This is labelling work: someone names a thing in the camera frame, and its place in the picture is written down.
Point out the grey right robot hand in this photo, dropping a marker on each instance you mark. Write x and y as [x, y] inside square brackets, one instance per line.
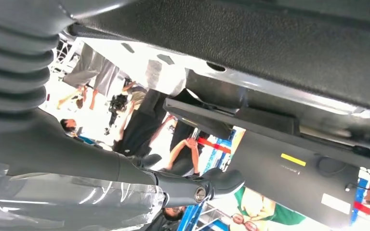
[60, 150]

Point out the person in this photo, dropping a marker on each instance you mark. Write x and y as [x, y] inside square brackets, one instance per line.
[137, 94]
[140, 127]
[284, 216]
[67, 125]
[173, 213]
[89, 63]
[185, 150]

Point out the black equipment case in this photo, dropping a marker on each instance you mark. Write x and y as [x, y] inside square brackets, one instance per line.
[268, 178]

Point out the black video camera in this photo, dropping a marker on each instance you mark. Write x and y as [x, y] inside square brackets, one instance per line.
[118, 105]

